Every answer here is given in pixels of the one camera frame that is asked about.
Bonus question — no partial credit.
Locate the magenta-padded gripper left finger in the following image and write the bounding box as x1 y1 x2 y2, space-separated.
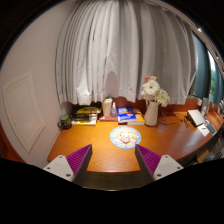
43 143 94 186

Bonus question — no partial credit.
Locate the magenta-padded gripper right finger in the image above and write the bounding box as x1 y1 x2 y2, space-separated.
134 144 184 185

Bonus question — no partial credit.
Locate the round cartoon print mouse pad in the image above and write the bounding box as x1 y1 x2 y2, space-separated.
109 125 142 149

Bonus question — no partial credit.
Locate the dark mug with green inside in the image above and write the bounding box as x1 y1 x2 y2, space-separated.
57 113 73 130

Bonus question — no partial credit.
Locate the white and yellow book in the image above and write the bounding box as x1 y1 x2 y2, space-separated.
71 119 98 127

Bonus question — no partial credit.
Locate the white paper sheet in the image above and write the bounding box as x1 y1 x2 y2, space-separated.
197 123 211 137

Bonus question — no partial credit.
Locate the cream pitcher vase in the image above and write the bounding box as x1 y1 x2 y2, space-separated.
143 100 161 127

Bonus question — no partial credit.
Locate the orange book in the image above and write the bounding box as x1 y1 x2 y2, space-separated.
126 112 146 126

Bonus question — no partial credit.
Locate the silver laptop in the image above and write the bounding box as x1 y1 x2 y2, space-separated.
186 109 206 128

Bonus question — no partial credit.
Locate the dark phone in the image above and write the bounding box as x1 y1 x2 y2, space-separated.
206 122 218 135

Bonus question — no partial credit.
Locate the yellow and black book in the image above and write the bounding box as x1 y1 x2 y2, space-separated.
74 105 102 116

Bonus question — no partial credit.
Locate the blue book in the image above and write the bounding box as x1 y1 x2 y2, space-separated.
116 106 137 124

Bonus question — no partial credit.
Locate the red-brown book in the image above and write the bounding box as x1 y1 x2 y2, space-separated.
99 114 119 122

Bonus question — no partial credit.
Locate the cream tumbler with lid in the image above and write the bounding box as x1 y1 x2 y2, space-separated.
101 97 114 118

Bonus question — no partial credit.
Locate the clear spray bottle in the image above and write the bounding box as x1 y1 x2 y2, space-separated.
110 101 118 119

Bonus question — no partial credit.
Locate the white flower bunch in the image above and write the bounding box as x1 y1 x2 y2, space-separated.
140 75 171 108

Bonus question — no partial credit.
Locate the window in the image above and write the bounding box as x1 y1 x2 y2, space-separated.
189 31 224 106

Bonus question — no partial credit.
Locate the white pleated curtain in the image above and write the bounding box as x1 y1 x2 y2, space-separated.
54 0 198 106

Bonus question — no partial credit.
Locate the black cable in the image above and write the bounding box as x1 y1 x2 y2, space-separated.
159 112 188 127

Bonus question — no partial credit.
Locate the picture frame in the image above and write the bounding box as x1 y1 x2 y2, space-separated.
199 97 211 117

